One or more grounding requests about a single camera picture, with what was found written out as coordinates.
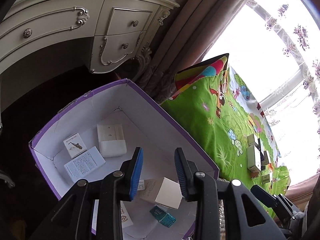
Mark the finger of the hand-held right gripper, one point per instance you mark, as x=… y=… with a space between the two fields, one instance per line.
x=263 y=195

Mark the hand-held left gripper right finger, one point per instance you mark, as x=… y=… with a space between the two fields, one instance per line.
x=181 y=176

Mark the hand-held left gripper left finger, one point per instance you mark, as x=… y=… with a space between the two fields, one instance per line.
x=136 y=173

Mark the small white labelled box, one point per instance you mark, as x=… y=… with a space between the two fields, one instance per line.
x=141 y=185

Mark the plain beige carton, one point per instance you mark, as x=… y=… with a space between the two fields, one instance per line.
x=167 y=190

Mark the pile of small cartons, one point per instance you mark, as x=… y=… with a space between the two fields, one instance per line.
x=253 y=160

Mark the white plastic case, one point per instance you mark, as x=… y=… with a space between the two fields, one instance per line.
x=111 y=142

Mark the white box with gold logo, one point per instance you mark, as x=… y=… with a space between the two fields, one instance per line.
x=125 y=216

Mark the teal packet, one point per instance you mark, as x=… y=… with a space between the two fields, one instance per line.
x=162 y=216

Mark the white text covered box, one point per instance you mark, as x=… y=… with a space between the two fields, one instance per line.
x=83 y=165

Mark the purple cardboard box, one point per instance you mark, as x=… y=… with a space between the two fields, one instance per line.
x=140 y=120

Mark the white saxophone print box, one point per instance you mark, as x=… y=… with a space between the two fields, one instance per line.
x=73 y=145

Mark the pink curtain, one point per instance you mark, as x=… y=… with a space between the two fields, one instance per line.
x=307 y=185
x=190 y=30

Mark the striped plush cushion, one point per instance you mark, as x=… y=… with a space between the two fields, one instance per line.
x=222 y=215

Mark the cartoon printed green cloth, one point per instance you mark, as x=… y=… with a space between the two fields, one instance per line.
x=212 y=120

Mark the lace window curtain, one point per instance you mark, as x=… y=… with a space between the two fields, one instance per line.
x=300 y=35

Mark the cream carved dresser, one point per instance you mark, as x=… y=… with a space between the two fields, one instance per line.
x=50 y=22

